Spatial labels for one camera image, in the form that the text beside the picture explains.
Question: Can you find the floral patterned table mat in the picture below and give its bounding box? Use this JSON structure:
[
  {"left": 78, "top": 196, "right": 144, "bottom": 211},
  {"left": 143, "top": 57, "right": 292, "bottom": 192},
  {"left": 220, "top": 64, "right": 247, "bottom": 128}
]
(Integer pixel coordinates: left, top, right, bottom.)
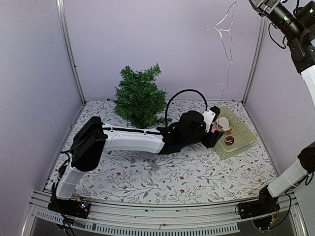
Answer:
[{"left": 45, "top": 99, "right": 278, "bottom": 205}]

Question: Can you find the left black cable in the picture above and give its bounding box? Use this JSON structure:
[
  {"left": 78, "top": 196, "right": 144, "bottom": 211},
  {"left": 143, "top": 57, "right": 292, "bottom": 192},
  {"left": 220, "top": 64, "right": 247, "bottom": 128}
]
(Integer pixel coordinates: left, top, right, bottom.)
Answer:
[{"left": 164, "top": 89, "right": 210, "bottom": 128}]

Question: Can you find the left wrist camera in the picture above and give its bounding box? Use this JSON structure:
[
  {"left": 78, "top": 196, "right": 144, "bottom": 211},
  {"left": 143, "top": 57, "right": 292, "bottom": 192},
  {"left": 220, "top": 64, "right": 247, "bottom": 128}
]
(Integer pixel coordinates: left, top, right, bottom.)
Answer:
[{"left": 203, "top": 106, "right": 221, "bottom": 133}]

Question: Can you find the right aluminium frame post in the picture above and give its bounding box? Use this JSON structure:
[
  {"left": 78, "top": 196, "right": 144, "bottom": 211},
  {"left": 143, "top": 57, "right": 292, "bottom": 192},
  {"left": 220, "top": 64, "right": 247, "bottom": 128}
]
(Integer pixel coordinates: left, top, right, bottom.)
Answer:
[{"left": 242, "top": 17, "right": 267, "bottom": 106}]

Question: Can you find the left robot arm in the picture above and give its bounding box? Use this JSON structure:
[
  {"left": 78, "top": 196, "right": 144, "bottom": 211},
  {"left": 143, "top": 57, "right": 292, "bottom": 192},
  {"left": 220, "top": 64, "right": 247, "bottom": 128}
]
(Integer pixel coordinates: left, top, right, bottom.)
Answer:
[{"left": 52, "top": 106, "right": 223, "bottom": 213}]

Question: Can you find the black cable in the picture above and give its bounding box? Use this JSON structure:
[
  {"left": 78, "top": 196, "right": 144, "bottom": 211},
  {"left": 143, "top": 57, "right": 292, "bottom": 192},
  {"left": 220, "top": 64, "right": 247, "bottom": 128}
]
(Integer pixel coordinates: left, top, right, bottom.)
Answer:
[
  {"left": 164, "top": 89, "right": 210, "bottom": 128},
  {"left": 268, "top": 22, "right": 287, "bottom": 50}
]

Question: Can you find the red ball ornament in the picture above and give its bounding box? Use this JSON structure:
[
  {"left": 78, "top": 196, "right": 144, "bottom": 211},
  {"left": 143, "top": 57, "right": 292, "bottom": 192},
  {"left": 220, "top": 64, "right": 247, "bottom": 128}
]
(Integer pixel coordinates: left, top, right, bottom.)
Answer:
[{"left": 224, "top": 136, "right": 234, "bottom": 146}]

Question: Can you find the clear light battery box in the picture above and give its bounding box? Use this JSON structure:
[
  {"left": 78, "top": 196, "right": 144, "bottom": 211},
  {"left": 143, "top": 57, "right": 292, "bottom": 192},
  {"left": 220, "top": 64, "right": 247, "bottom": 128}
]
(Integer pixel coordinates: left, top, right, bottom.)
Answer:
[{"left": 147, "top": 159, "right": 160, "bottom": 172}]

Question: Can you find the cream perforated plastic basket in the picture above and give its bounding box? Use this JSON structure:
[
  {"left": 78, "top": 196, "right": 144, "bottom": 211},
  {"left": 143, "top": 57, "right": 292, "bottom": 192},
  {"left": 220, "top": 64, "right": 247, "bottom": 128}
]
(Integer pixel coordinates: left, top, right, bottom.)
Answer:
[{"left": 214, "top": 107, "right": 257, "bottom": 160}]

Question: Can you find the left aluminium frame post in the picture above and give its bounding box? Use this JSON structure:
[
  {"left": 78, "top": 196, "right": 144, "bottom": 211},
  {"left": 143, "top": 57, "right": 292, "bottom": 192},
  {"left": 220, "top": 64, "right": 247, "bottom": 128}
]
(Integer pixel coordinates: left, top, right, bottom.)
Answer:
[{"left": 56, "top": 0, "right": 86, "bottom": 105}]

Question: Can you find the front aluminium rail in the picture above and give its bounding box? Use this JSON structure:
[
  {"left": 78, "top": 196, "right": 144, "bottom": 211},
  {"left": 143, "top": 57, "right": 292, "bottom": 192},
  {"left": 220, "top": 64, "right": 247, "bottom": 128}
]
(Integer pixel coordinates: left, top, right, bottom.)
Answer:
[{"left": 21, "top": 190, "right": 310, "bottom": 236}]

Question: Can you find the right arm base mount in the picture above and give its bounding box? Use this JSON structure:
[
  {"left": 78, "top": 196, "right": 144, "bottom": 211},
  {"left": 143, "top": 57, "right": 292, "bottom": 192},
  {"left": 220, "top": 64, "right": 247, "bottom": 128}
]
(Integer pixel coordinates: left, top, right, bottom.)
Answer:
[{"left": 235, "top": 196, "right": 280, "bottom": 231}]

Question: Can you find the small green christmas tree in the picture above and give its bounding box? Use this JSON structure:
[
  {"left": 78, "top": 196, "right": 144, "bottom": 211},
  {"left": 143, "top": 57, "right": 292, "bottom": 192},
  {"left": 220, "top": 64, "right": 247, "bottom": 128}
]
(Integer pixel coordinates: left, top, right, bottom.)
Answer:
[{"left": 113, "top": 63, "right": 167, "bottom": 129}]

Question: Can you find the aluminium frame post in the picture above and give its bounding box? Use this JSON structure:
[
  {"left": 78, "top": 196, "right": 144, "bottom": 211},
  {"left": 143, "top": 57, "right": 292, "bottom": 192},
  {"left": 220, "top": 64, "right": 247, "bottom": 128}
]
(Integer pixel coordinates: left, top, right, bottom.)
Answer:
[
  {"left": 56, "top": 0, "right": 86, "bottom": 105},
  {"left": 242, "top": 17, "right": 267, "bottom": 106}
]

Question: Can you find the clear string light garland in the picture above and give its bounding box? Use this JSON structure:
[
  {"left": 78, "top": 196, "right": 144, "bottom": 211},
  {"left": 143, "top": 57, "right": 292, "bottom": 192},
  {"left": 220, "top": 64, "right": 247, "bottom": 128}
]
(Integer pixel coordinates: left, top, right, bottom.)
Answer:
[{"left": 207, "top": 0, "right": 238, "bottom": 105}]

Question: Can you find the pink bow ornament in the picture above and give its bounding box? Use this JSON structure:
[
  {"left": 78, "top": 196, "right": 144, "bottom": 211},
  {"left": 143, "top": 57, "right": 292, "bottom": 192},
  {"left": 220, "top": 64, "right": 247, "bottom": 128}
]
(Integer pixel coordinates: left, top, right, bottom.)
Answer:
[{"left": 211, "top": 124, "right": 218, "bottom": 133}]

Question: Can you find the cream balloon ornament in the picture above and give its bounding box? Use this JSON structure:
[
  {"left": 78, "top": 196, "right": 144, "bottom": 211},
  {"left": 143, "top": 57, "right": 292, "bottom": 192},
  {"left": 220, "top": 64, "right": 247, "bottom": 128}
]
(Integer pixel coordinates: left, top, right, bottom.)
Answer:
[{"left": 216, "top": 117, "right": 232, "bottom": 135}]

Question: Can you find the right black cable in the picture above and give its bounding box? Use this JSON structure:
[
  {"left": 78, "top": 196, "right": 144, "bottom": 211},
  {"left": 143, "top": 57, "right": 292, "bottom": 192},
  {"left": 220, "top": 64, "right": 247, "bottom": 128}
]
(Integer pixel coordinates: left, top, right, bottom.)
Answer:
[{"left": 268, "top": 22, "right": 287, "bottom": 50}]

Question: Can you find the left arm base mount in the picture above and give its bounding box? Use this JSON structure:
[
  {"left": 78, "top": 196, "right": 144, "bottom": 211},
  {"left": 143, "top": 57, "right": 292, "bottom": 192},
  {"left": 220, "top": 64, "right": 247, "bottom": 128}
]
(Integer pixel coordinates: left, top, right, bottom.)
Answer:
[{"left": 48, "top": 196, "right": 91, "bottom": 219}]

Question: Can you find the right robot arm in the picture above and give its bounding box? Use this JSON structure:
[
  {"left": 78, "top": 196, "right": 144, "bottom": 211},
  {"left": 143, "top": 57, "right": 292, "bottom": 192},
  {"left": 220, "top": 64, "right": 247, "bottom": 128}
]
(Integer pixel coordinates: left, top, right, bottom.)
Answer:
[{"left": 247, "top": 20, "right": 315, "bottom": 175}]

